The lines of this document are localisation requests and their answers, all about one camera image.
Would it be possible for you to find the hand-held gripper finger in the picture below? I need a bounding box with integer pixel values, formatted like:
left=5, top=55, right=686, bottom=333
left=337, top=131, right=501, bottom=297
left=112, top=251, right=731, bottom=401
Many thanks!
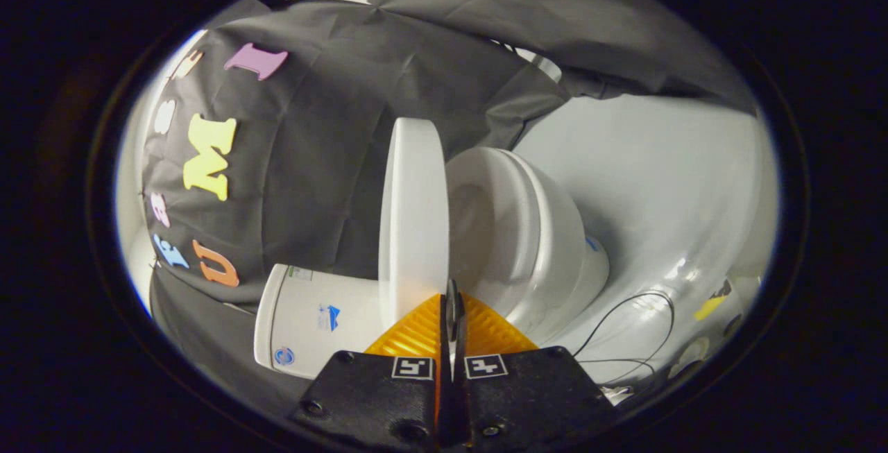
left=291, top=292, right=453, bottom=450
left=447, top=280, right=618, bottom=450

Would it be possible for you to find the white toilet lid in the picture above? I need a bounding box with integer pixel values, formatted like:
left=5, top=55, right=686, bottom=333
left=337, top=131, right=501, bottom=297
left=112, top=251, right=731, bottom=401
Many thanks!
left=378, top=118, right=450, bottom=329

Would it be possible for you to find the white toilet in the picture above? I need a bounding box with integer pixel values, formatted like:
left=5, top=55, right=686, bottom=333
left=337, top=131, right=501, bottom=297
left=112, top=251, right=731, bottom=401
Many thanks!
left=253, top=146, right=611, bottom=379

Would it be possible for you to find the black backdrop cloth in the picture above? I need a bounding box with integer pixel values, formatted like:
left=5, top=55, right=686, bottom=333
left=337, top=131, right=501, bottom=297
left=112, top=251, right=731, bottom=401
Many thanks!
left=142, top=0, right=760, bottom=398

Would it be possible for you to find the yellow and black object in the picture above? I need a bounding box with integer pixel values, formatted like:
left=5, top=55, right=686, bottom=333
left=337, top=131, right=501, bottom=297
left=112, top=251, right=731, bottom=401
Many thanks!
left=694, top=280, right=733, bottom=321

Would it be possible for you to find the thin black cable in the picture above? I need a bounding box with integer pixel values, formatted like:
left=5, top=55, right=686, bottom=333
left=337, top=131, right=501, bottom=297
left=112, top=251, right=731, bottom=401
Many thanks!
left=572, top=291, right=676, bottom=384

